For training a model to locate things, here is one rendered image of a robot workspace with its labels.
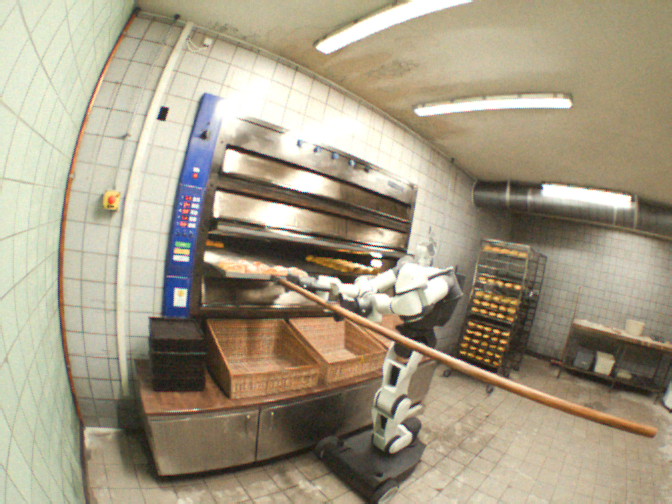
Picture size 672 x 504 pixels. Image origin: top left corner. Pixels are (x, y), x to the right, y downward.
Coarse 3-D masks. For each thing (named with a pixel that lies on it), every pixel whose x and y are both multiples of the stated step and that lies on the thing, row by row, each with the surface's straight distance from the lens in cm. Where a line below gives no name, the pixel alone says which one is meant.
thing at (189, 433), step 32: (320, 384) 187; (352, 384) 198; (416, 384) 273; (160, 416) 147; (192, 416) 152; (224, 416) 157; (256, 416) 165; (288, 416) 178; (320, 416) 195; (352, 416) 220; (160, 448) 162; (192, 448) 166; (224, 448) 172; (256, 448) 184; (288, 448) 197
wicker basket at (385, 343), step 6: (366, 318) 261; (384, 318) 279; (390, 318) 287; (396, 318) 287; (378, 324) 274; (384, 324) 280; (390, 324) 288; (396, 324) 287; (366, 330) 239; (396, 330) 288; (372, 336) 235; (378, 336) 276; (378, 342) 232; (384, 342) 282; (390, 342) 287; (384, 348) 228; (384, 360) 241; (396, 360) 236; (402, 360) 242; (408, 360) 250
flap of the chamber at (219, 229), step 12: (216, 228) 164; (228, 228) 164; (240, 228) 167; (264, 240) 194; (276, 240) 189; (288, 240) 184; (300, 240) 186; (312, 240) 192; (348, 252) 238; (360, 252) 233; (372, 252) 230; (384, 252) 241
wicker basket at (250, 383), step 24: (216, 336) 188; (240, 336) 194; (264, 336) 202; (288, 336) 202; (216, 360) 171; (240, 360) 196; (264, 360) 203; (288, 360) 205; (312, 360) 182; (240, 384) 155; (264, 384) 174; (288, 384) 170; (312, 384) 181
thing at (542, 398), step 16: (320, 304) 127; (352, 320) 113; (368, 320) 109; (384, 336) 103; (400, 336) 100; (432, 352) 93; (464, 368) 89; (496, 384) 86; (512, 384) 85; (544, 400) 84; (560, 400) 85; (576, 416) 86; (592, 416) 86; (608, 416) 87; (640, 432) 91; (656, 432) 93
